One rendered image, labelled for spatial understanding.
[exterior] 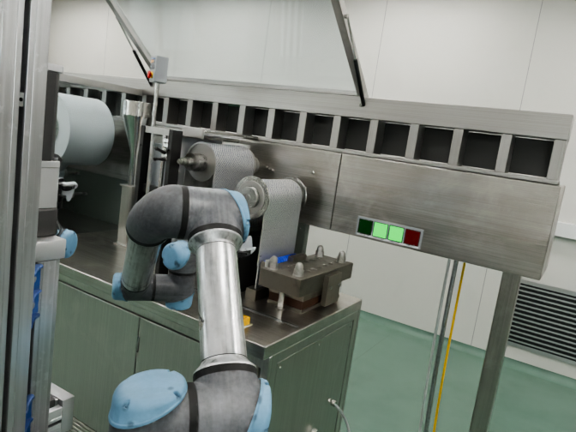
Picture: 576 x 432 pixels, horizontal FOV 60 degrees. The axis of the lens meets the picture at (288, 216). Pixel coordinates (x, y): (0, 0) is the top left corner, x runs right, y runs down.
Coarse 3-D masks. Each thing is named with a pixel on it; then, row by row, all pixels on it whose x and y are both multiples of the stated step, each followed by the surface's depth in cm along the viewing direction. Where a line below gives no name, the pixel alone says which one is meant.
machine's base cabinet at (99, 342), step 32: (64, 288) 188; (64, 320) 189; (96, 320) 179; (128, 320) 170; (160, 320) 161; (352, 320) 188; (64, 352) 190; (96, 352) 180; (128, 352) 170; (160, 352) 162; (192, 352) 155; (288, 352) 148; (320, 352) 169; (352, 352) 194; (64, 384) 191; (96, 384) 181; (288, 384) 153; (320, 384) 174; (96, 416) 182; (288, 416) 158; (320, 416) 180
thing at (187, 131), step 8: (184, 128) 182; (192, 128) 180; (192, 136) 181; (200, 136) 179; (216, 136) 185; (224, 136) 204; (232, 136) 194; (240, 136) 198; (248, 136) 202; (256, 136) 208
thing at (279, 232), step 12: (264, 216) 170; (276, 216) 176; (288, 216) 183; (264, 228) 171; (276, 228) 178; (288, 228) 185; (264, 240) 172; (276, 240) 179; (288, 240) 186; (264, 252) 174; (276, 252) 181; (288, 252) 188
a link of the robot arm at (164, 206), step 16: (160, 192) 103; (176, 192) 103; (144, 208) 103; (160, 208) 101; (176, 208) 102; (128, 224) 107; (144, 224) 103; (160, 224) 102; (176, 224) 102; (128, 240) 115; (144, 240) 107; (160, 240) 108; (128, 256) 118; (144, 256) 115; (128, 272) 123; (144, 272) 121; (112, 288) 131; (128, 288) 129; (144, 288) 130
